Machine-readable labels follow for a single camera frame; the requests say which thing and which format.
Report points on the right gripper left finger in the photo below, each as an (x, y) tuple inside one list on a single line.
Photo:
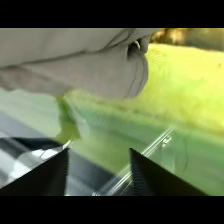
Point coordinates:
[(46, 178)]

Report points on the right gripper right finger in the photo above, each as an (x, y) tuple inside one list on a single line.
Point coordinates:
[(153, 181)]

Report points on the beige garment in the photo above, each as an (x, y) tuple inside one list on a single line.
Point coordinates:
[(66, 63)]

